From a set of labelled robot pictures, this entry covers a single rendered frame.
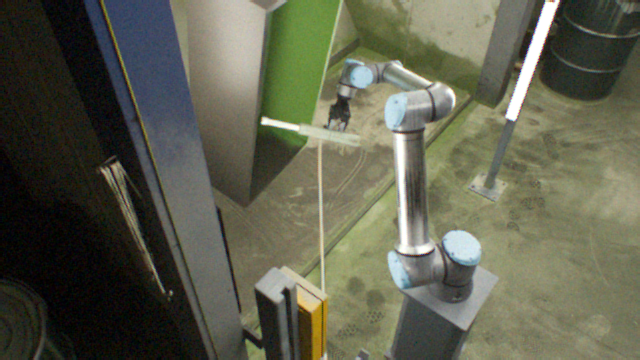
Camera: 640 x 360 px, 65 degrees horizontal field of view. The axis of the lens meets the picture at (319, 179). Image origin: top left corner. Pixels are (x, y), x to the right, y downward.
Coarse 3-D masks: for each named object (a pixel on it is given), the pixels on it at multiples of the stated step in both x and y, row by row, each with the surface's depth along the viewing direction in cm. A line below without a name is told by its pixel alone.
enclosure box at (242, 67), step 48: (192, 0) 183; (240, 0) 170; (288, 0) 237; (336, 0) 222; (192, 48) 201; (240, 48) 185; (288, 48) 256; (192, 96) 222; (240, 96) 203; (288, 96) 279; (240, 144) 225; (288, 144) 292; (240, 192) 252
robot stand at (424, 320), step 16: (480, 272) 213; (400, 288) 207; (416, 288) 207; (480, 288) 207; (416, 304) 208; (432, 304) 202; (448, 304) 202; (464, 304) 202; (480, 304) 202; (400, 320) 227; (416, 320) 215; (432, 320) 207; (448, 320) 198; (464, 320) 197; (400, 336) 233; (416, 336) 223; (432, 336) 215; (448, 336) 207; (464, 336) 225; (400, 352) 242; (416, 352) 232; (432, 352) 223; (448, 352) 217
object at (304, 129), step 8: (264, 120) 226; (272, 120) 228; (288, 128) 231; (296, 128) 232; (304, 128) 232; (312, 128) 233; (320, 128) 235; (312, 136) 235; (320, 136) 235; (328, 136) 236; (336, 136) 237; (344, 136) 238; (352, 136) 239; (352, 144) 241
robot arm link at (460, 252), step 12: (444, 240) 191; (456, 240) 191; (468, 240) 191; (444, 252) 189; (456, 252) 187; (468, 252) 187; (480, 252) 188; (444, 264) 187; (456, 264) 187; (468, 264) 186; (444, 276) 188; (456, 276) 191; (468, 276) 193
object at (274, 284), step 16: (272, 272) 95; (256, 288) 92; (272, 288) 92; (288, 288) 92; (272, 304) 91; (288, 304) 96; (272, 320) 96; (288, 320) 101; (272, 336) 102; (288, 336) 106; (272, 352) 108; (288, 352) 107
